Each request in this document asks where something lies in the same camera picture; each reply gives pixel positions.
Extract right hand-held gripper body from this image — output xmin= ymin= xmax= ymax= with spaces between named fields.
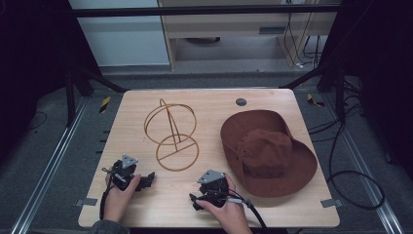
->
xmin=196 ymin=169 xmax=230 ymax=210

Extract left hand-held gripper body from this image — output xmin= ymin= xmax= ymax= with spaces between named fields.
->
xmin=111 ymin=154 xmax=144 ymax=192

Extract gold wire hat stand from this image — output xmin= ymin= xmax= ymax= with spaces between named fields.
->
xmin=143 ymin=97 xmax=200 ymax=173

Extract brown suede brimmed hat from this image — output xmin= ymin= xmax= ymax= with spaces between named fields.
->
xmin=219 ymin=109 xmax=319 ymax=199

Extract person's left hand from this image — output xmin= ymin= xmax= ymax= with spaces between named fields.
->
xmin=102 ymin=173 xmax=142 ymax=224

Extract person's right hand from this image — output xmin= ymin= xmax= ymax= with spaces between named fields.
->
xmin=195 ymin=173 xmax=255 ymax=234

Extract grey tape strip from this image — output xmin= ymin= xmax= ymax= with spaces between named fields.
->
xmin=319 ymin=198 xmax=344 ymax=209
xmin=74 ymin=197 xmax=98 ymax=208

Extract yellow black striped tape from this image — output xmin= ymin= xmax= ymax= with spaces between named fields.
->
xmin=306 ymin=93 xmax=326 ymax=108
xmin=98 ymin=95 xmax=112 ymax=114

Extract black metal stand legs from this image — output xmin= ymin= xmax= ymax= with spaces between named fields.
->
xmin=280 ymin=63 xmax=348 ymax=125
xmin=63 ymin=64 xmax=129 ymax=129

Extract white cabinet panel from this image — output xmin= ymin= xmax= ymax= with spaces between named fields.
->
xmin=68 ymin=0 xmax=170 ymax=68

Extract black curtain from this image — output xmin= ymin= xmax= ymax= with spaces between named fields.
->
xmin=0 ymin=0 xmax=100 ymax=164
xmin=319 ymin=0 xmax=413 ymax=181

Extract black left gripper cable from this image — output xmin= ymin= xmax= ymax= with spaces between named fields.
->
xmin=98 ymin=167 xmax=115 ymax=221

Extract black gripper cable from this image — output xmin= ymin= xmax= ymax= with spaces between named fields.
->
xmin=223 ymin=188 xmax=270 ymax=232
xmin=98 ymin=167 xmax=115 ymax=221

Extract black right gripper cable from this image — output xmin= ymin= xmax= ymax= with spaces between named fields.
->
xmin=223 ymin=188 xmax=270 ymax=232

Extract aluminium floor rail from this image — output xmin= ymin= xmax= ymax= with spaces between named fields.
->
xmin=9 ymin=97 xmax=91 ymax=234
xmin=320 ymin=93 xmax=406 ymax=234

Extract black looped floor cable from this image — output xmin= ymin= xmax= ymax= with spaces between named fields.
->
xmin=307 ymin=110 xmax=387 ymax=211

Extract black hanging desk cables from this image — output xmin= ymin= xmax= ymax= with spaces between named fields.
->
xmin=282 ymin=12 xmax=323 ymax=70

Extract black horizontal frame bar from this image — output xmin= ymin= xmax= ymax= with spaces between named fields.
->
xmin=69 ymin=3 xmax=343 ymax=19

